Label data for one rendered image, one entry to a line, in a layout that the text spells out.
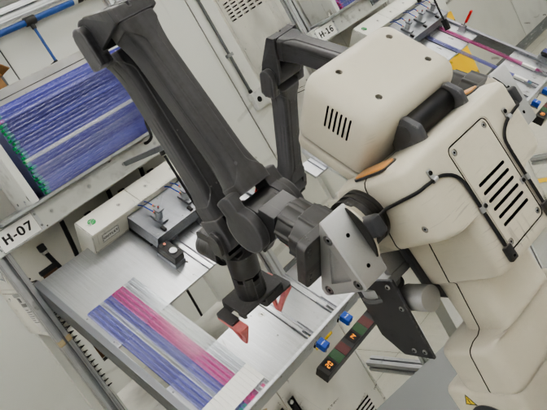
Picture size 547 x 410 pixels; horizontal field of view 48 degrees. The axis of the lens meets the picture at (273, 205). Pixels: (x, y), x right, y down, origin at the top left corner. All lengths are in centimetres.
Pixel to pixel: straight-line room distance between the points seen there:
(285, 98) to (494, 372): 78
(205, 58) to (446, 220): 331
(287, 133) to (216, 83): 252
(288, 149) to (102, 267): 67
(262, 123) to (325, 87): 328
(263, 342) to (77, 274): 58
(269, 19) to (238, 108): 144
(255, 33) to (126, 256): 132
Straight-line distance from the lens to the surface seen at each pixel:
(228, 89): 407
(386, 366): 221
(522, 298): 104
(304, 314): 174
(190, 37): 404
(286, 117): 151
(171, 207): 192
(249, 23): 282
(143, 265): 186
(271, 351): 167
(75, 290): 184
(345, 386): 221
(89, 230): 187
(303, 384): 208
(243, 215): 90
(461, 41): 296
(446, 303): 226
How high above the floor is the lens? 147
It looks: 14 degrees down
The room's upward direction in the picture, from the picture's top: 31 degrees counter-clockwise
